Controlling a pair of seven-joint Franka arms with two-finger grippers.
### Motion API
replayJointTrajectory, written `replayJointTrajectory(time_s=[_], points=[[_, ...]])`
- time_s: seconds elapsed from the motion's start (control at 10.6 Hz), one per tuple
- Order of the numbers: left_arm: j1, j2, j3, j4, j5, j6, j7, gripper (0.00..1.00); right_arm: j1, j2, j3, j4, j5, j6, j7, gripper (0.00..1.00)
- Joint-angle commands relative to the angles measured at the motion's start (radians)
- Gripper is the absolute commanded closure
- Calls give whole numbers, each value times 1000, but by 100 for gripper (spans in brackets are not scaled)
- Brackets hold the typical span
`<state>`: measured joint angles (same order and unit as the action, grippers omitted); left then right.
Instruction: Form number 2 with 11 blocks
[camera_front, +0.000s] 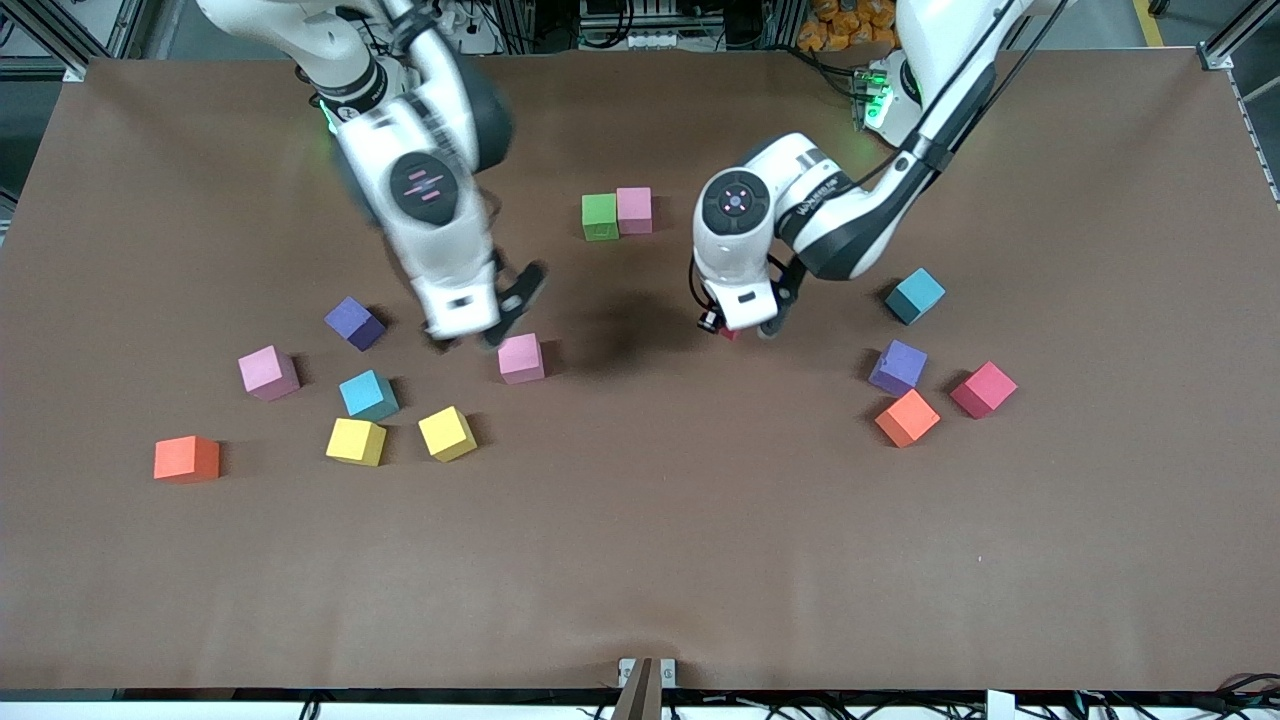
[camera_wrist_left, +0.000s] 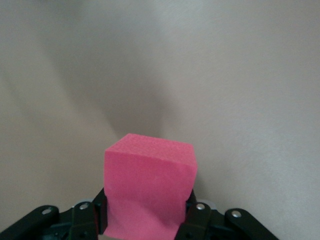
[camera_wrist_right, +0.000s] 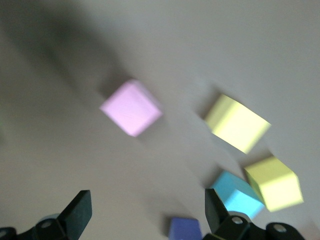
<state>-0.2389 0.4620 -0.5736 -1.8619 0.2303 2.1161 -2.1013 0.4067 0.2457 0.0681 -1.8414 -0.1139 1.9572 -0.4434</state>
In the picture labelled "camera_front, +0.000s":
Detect bag of orange fruit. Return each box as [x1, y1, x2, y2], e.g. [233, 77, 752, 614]
[798, 0, 901, 54]

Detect green foam block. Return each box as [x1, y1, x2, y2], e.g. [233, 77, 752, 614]
[582, 193, 621, 242]

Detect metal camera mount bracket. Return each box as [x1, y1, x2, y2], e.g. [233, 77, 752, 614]
[612, 657, 678, 720]

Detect orange foam block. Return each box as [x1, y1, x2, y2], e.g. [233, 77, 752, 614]
[875, 389, 942, 448]
[154, 435, 221, 485]

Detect cyan foam block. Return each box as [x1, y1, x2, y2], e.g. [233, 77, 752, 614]
[339, 369, 400, 422]
[885, 267, 946, 326]

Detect black equipment rack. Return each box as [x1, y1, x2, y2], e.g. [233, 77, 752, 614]
[578, 0, 701, 51]

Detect yellow foam block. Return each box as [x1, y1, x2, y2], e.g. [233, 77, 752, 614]
[418, 405, 478, 463]
[326, 418, 387, 468]

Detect grey table side rail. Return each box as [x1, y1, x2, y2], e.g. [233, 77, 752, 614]
[1225, 68, 1280, 209]

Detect aluminium frame profile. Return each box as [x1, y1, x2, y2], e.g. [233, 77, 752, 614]
[0, 0, 151, 83]
[1195, 8, 1280, 71]

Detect white table edge rail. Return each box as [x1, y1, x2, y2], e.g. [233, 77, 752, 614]
[0, 688, 1280, 720]

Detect pink foam block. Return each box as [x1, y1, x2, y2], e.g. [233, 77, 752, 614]
[616, 187, 654, 236]
[497, 333, 547, 386]
[238, 345, 301, 402]

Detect purple foam block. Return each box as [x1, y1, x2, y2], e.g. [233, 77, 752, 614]
[868, 340, 928, 396]
[324, 296, 387, 352]

